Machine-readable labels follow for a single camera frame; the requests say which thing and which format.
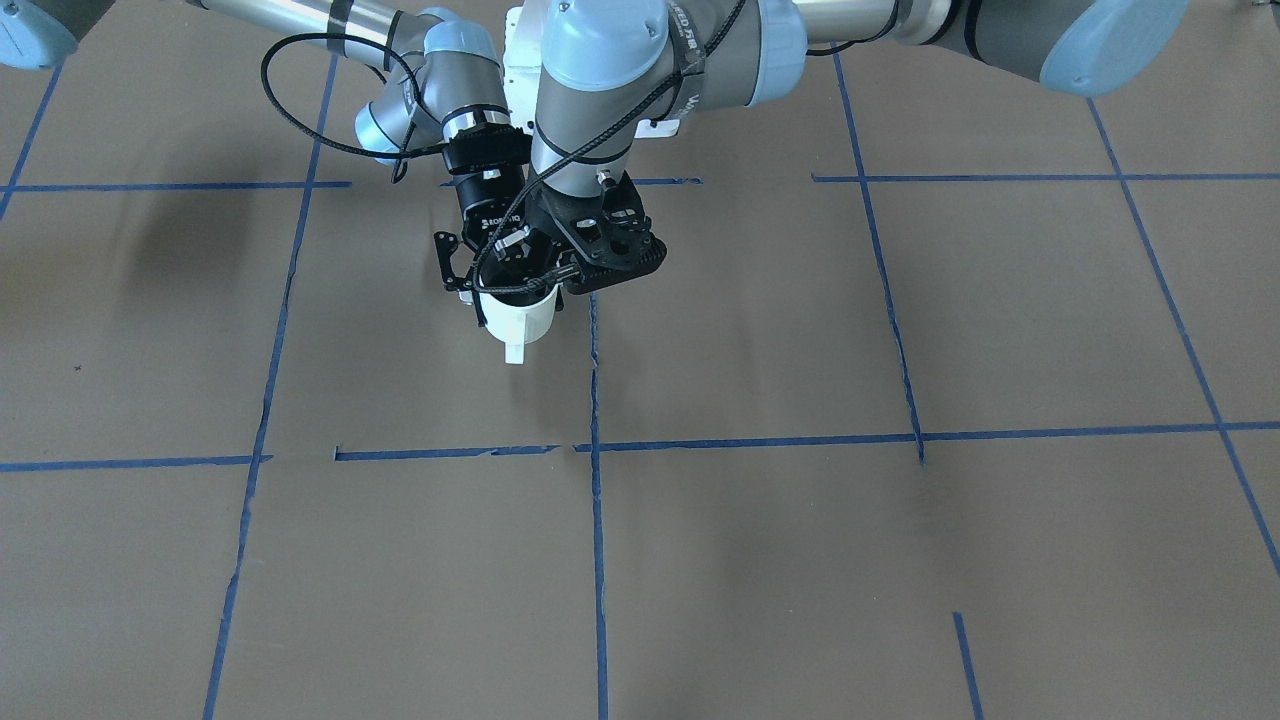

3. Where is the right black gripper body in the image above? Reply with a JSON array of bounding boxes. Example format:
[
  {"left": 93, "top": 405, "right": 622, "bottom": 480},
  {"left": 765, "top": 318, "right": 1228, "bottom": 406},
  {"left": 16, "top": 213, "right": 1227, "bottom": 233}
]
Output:
[{"left": 442, "top": 126, "right": 532, "bottom": 241}]

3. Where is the white mug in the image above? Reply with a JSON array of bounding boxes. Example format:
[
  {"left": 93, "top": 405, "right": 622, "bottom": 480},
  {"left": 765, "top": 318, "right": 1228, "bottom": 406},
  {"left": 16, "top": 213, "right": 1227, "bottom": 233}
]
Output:
[{"left": 477, "top": 284, "right": 561, "bottom": 365}]

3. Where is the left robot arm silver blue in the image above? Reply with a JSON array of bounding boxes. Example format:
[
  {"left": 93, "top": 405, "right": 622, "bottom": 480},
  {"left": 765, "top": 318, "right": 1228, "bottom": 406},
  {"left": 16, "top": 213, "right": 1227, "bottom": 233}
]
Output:
[{"left": 531, "top": 1, "right": 1188, "bottom": 199}]

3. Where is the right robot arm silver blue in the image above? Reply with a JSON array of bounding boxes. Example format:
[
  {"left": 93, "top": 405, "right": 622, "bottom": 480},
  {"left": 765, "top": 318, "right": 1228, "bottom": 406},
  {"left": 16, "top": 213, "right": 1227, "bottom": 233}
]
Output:
[{"left": 3, "top": 1, "right": 530, "bottom": 318}]

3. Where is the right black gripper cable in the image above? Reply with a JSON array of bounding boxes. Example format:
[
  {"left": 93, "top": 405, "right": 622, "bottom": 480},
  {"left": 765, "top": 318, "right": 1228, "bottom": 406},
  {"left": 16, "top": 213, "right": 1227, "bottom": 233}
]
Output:
[{"left": 260, "top": 35, "right": 451, "bottom": 184}]

